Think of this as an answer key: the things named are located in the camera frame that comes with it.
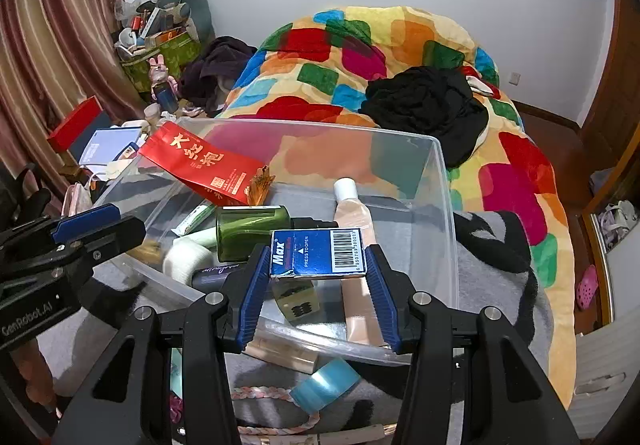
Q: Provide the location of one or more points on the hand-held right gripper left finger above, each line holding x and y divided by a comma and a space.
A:
252, 295

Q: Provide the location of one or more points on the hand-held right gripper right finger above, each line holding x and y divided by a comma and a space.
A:
381, 295

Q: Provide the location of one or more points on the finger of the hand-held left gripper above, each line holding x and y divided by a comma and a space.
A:
115, 240
85, 225

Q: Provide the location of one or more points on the purple spray bottle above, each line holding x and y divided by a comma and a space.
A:
215, 277

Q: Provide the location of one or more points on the small green card pack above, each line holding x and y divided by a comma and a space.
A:
297, 302

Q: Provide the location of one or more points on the green glass bottle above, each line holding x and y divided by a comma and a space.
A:
245, 232

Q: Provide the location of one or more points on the white tape roll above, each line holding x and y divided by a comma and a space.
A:
185, 262

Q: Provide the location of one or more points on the blue staples box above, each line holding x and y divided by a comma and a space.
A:
320, 252

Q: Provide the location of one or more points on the clear plastic storage box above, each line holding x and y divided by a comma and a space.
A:
415, 225

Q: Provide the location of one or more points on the small white green tube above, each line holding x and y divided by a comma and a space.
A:
195, 220

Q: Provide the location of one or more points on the pink tube with white cap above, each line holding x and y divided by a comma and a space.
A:
352, 215

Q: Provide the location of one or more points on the red foil packet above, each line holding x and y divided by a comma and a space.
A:
200, 160

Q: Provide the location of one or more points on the beige stick with red band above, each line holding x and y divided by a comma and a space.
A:
285, 355

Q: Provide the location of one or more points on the black chair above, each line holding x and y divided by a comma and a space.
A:
20, 195

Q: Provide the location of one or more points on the white and blue notebook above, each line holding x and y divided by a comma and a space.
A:
107, 145

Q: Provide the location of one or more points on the red box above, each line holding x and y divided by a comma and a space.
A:
75, 125

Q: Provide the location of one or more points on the blue tape roll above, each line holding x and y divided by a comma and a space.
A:
320, 385

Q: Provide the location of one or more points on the grey and black blanket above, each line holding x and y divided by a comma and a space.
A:
500, 265

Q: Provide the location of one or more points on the pink bunny toy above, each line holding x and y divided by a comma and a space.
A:
161, 80

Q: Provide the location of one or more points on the green bag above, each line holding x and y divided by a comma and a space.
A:
165, 57

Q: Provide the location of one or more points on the striped pink curtain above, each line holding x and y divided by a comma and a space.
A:
50, 35

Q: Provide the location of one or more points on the black clothing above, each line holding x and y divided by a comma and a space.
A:
425, 105

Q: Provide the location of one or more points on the dark purple cloth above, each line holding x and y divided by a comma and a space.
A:
215, 70

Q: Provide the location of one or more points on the pink clog shoe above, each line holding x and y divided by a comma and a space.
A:
587, 287

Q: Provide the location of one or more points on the colourful patterned blanket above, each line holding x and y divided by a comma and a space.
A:
350, 75

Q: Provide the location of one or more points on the white plastic chair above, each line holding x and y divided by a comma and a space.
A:
605, 375

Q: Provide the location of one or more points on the grey neck pillow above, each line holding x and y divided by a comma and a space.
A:
197, 7

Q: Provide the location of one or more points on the white bag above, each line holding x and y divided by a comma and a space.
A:
620, 222

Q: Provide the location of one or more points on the wooden wardrobe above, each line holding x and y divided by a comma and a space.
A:
612, 125

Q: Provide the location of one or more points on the wall socket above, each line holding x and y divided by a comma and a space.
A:
514, 78

